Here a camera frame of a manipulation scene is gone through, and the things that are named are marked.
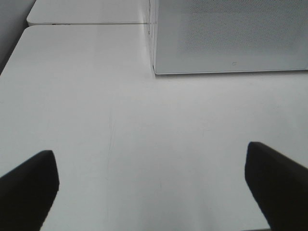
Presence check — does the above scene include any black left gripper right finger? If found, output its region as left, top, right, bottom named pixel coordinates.
left=244, top=141, right=308, bottom=231

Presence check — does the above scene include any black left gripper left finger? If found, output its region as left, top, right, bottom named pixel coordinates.
left=0, top=150, right=59, bottom=231

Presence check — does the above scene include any white microwave door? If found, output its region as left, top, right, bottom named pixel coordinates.
left=150, top=0, right=308, bottom=74

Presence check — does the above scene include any white microwave oven body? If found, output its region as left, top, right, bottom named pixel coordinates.
left=144, top=0, right=159, bottom=69

